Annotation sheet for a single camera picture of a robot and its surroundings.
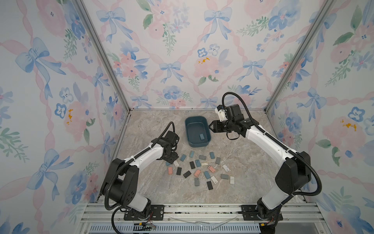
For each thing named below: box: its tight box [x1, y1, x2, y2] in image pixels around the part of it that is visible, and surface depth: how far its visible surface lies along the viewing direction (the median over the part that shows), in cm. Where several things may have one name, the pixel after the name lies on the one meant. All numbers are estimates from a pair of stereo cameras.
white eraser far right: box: [229, 175, 235, 185], surface depth 86 cm
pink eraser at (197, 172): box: [193, 169, 202, 178], surface depth 90 cm
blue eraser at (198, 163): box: [194, 159, 202, 168], surface depth 94 cm
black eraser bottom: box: [206, 180, 214, 191], surface depth 85 cm
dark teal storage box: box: [185, 116, 212, 148], surface depth 105 cm
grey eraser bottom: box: [194, 177, 200, 187], surface depth 86 cm
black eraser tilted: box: [183, 170, 192, 179], surface depth 89 cm
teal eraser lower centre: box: [204, 170, 211, 180], surface depth 89 cm
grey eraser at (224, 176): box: [220, 174, 229, 180], surface depth 88 cm
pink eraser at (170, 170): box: [168, 166, 173, 175], surface depth 90 cm
